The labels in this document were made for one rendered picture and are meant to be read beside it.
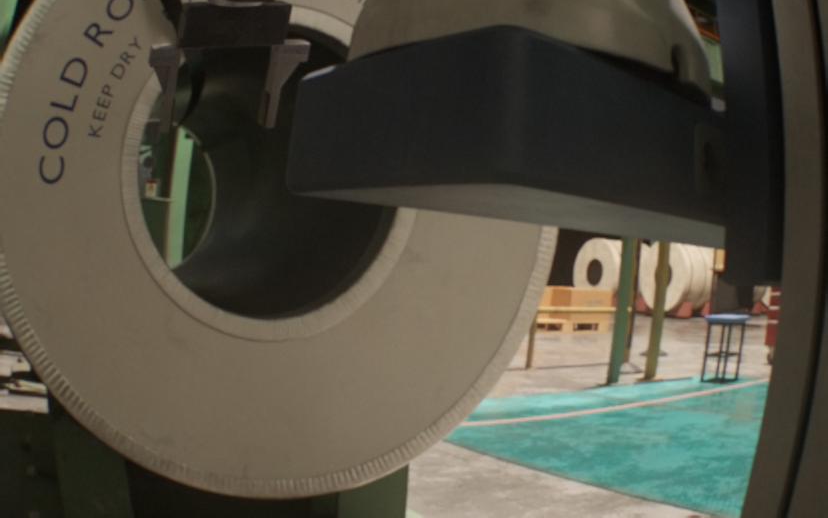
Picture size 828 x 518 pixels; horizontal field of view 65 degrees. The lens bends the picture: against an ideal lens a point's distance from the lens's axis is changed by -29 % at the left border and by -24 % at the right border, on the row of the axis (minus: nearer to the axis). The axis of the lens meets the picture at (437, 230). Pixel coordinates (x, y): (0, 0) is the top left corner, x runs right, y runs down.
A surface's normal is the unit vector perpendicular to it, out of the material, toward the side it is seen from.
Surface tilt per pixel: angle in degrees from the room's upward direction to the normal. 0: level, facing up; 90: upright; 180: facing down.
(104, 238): 90
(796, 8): 90
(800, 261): 90
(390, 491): 90
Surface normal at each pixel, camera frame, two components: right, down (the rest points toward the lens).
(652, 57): 0.41, 0.00
